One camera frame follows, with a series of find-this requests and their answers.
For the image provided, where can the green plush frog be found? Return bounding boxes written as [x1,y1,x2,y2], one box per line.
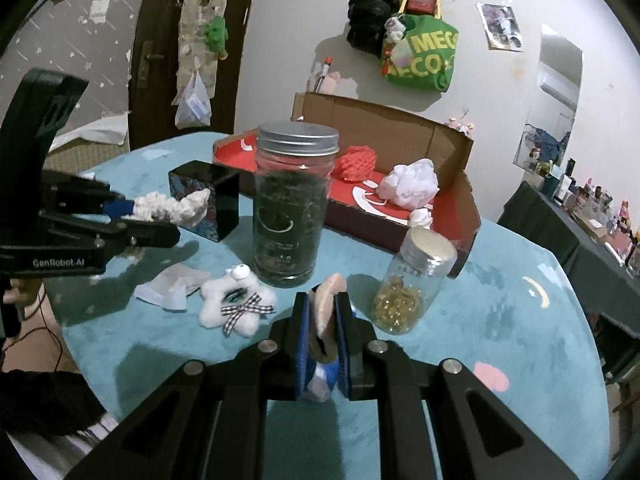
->
[206,16,230,58]

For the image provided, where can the dark wooden door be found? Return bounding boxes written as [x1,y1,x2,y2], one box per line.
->
[127,0,261,151]

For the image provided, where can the table with dark cloth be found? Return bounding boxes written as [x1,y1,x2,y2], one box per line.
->
[497,180,640,341]

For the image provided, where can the white mesh bath pouf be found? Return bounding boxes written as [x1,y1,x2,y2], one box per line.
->
[376,158,440,209]

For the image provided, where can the pink plush doll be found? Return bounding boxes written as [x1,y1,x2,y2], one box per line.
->
[445,115,476,136]

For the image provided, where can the white plush star with bow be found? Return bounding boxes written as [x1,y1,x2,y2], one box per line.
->
[198,263,277,337]

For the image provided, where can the white wrapper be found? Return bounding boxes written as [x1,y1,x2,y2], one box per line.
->
[134,266,212,311]

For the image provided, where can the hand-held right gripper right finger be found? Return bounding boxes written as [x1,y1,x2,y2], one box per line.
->
[334,291,581,480]

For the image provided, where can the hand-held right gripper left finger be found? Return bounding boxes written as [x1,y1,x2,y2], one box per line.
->
[62,291,313,480]

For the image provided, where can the large glass jar metal lid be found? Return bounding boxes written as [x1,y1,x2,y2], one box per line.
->
[252,122,341,289]

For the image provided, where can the black hanging bag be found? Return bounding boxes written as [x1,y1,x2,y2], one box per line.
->
[346,0,401,56]

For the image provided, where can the clear hanging plastic bag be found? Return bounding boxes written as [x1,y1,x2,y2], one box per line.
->
[174,71,213,130]

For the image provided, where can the white plush bag charm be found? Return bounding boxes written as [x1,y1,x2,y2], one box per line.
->
[384,16,407,43]

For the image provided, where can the row of cosmetics bottles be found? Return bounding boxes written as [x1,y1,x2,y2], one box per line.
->
[525,145,640,278]

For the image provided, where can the pale pink plush toy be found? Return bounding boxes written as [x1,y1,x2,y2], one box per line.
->
[312,55,343,93]

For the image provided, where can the black square box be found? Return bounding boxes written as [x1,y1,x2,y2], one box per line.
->
[168,160,240,243]

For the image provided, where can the wall photo print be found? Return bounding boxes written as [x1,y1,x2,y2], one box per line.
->
[476,2,524,52]

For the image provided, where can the small glass jar gold beads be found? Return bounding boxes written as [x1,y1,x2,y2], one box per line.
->
[371,227,458,335]

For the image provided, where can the cardboard box red inside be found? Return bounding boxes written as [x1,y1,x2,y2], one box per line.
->
[212,91,482,279]

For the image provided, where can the green tote bag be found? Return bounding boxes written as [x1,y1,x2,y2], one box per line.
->
[382,15,460,92]

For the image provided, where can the crumpled white paper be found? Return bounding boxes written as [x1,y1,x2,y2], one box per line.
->
[50,112,130,153]

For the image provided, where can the wall mirror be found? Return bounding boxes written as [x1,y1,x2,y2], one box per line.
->
[512,23,584,171]

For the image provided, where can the person's left hand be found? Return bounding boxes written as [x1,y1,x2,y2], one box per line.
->
[2,277,33,311]

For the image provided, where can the red mesh bath pouf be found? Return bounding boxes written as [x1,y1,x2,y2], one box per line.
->
[332,145,378,182]

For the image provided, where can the beige powder puff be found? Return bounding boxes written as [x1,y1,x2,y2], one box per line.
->
[309,273,349,363]

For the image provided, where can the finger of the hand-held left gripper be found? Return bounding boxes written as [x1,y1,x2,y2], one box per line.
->
[40,212,182,261]
[42,170,136,221]

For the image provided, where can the hanging door organizer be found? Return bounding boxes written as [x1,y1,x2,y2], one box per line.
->
[177,0,231,106]

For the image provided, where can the blue and white packet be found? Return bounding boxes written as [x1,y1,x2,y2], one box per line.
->
[300,350,341,403]

